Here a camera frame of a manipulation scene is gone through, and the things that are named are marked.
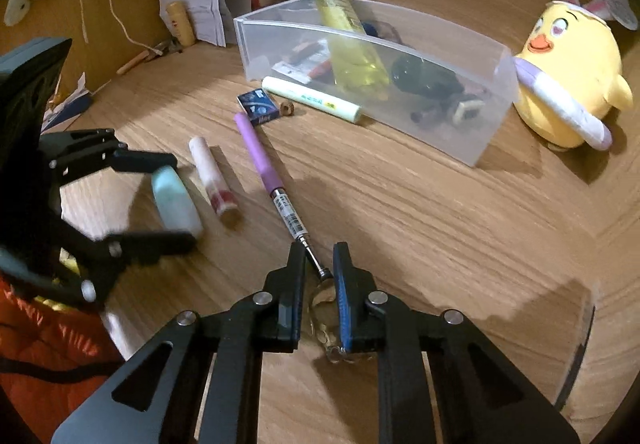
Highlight dark green spray bottle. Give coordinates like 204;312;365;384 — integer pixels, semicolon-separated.
390;54;476;125

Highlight folded white paper sheets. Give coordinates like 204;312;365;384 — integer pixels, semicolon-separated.
160;0;249;47

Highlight green dotted mahjong tile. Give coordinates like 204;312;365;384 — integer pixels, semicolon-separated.
450;98;486;125

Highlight white orange tube blue cap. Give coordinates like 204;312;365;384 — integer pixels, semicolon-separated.
274;21;383;82

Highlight purple handled claw back scratcher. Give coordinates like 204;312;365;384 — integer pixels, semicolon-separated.
235;113;351;365

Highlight blue white paper packet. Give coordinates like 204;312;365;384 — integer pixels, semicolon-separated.
40;74;94;132

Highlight clear acrylic panel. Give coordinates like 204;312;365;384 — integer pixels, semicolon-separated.
555;281;599;412

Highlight small blue card box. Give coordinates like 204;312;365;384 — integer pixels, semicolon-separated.
237;90;281;126

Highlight small yellow bottle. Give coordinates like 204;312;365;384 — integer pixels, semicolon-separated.
166;1;197;47

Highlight mint green small bottle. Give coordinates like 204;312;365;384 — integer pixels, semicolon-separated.
150;165;203;237

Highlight pale green tube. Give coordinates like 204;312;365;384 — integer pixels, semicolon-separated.
261;76;362;125

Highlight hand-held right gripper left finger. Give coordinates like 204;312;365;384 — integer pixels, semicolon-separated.
50;240;307;444

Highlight yellow liquid spray bottle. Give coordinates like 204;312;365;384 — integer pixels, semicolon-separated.
314;0;391;102

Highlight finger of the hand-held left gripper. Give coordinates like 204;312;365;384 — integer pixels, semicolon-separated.
42;128;178;185
55;230;197;309

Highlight clear plastic storage box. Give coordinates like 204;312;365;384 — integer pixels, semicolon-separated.
233;0;521;168

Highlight white red lip balm tube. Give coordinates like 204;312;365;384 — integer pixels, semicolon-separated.
189;136;238;217

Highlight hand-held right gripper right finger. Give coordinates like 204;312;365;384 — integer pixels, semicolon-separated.
332;241;581;444

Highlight yellow chick plush toy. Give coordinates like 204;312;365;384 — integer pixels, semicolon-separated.
514;0;640;152

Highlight orange quilted jacket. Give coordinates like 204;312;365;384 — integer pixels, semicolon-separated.
0;274;126;427

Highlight cable plug and clip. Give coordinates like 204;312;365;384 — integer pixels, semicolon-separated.
116;38;183;74

